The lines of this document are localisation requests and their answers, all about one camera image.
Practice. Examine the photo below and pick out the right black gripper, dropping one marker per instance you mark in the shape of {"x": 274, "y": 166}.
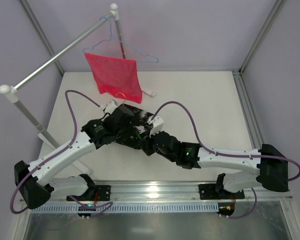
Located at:
{"x": 142, "y": 138}

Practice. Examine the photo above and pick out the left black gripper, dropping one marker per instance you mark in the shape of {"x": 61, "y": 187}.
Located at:
{"x": 134, "y": 115}

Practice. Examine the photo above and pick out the black white tie-dye trousers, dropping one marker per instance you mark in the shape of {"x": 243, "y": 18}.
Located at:
{"x": 131, "y": 136}

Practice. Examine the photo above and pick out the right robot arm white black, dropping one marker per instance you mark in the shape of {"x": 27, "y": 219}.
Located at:
{"x": 264, "y": 167}

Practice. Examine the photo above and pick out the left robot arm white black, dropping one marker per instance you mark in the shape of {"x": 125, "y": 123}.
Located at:
{"x": 36, "y": 181}

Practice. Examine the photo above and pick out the red cloth towel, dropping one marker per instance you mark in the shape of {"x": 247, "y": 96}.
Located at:
{"x": 116, "y": 76}

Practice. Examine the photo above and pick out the silver white clothes rack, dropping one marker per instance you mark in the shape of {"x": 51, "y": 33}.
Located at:
{"x": 10, "y": 92}

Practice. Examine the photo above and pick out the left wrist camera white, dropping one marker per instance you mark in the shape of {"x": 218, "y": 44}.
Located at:
{"x": 109, "y": 107}

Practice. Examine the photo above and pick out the aluminium front rail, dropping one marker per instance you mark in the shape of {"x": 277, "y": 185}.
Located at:
{"x": 123, "y": 191}

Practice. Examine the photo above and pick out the perforated cable duct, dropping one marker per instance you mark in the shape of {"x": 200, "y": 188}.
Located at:
{"x": 135, "y": 208}

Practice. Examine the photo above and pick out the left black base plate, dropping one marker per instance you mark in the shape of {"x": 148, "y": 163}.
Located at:
{"x": 95, "y": 193}

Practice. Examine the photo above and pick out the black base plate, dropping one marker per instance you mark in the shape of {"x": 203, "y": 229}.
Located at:
{"x": 210, "y": 191}
{"x": 95, "y": 193}

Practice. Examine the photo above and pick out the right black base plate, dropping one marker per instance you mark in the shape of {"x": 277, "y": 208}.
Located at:
{"x": 210, "y": 191}

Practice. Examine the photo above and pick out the blue wire hanger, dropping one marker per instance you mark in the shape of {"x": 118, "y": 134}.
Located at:
{"x": 130, "y": 45}

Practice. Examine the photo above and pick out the aluminium side rail frame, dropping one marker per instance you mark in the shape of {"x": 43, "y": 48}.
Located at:
{"x": 253, "y": 125}

